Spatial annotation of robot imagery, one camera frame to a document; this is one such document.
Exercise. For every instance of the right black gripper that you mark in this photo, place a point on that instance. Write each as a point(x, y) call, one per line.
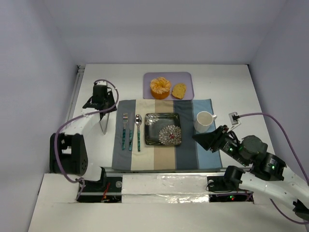
point(216, 140)

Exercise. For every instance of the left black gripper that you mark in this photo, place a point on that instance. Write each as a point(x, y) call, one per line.
point(95, 105)

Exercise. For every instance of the orange bundt cake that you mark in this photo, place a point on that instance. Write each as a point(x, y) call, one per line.
point(160, 88)

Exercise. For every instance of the yellow bread slice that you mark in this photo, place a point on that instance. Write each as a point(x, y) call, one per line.
point(179, 91)

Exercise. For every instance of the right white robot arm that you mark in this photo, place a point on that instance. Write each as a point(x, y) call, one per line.
point(261, 171)

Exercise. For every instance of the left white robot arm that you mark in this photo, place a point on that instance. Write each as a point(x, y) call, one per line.
point(68, 154)

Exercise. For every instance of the white ceramic mug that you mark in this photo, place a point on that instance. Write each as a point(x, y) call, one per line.
point(203, 121)

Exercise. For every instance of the striped cloth placemat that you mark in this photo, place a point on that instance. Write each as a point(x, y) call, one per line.
point(189, 155)

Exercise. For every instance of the black floral square plate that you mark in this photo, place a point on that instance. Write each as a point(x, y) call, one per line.
point(162, 129)

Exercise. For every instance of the lavender rectangular tray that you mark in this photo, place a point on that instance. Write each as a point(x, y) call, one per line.
point(174, 78)

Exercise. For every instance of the silver foil covered panel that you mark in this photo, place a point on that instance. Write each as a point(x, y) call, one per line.
point(164, 188)

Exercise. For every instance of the fork with teal handle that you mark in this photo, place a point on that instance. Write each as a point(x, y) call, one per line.
point(125, 120)

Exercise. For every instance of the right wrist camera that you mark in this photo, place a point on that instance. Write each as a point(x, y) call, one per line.
point(234, 118)

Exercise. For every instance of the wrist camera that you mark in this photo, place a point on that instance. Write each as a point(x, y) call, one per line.
point(101, 83)
point(234, 118)

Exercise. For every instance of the spoon with teal handle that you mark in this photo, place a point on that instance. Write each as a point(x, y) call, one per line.
point(138, 122)

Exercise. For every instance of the knife with teal handle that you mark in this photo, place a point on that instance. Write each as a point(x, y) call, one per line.
point(130, 139)

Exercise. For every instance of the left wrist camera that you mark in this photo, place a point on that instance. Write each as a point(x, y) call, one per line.
point(101, 83)

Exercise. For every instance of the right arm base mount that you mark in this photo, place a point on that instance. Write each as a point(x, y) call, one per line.
point(225, 188)

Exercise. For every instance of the aluminium table rail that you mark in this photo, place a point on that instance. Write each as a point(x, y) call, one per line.
point(79, 74)

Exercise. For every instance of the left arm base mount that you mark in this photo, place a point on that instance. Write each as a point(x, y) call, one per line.
point(108, 189)

